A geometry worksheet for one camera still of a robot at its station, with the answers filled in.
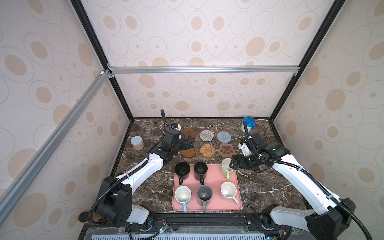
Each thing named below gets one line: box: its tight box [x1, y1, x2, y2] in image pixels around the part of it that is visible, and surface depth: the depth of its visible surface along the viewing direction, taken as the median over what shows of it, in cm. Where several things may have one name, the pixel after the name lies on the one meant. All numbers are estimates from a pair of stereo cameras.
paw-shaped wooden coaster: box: [218, 143, 236, 159], surface depth 102 cm
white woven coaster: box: [199, 129, 214, 142], surface depth 111 cm
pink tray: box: [172, 164, 242, 211], surface depth 81 cm
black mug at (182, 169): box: [175, 161, 191, 186], surface depth 86 cm
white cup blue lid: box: [241, 116, 256, 133], surface depth 108 cm
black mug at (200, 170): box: [193, 161, 208, 186], surface depth 85 cm
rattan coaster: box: [200, 144, 216, 158], surface depth 102 cm
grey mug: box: [197, 184, 213, 213], surface depth 76 cm
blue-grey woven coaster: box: [217, 131, 232, 144], surface depth 111 cm
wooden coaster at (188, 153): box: [180, 147, 196, 159], surface depth 102 cm
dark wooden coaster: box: [182, 128, 196, 139], surface depth 112 cm
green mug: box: [221, 158, 234, 180], surface depth 83 cm
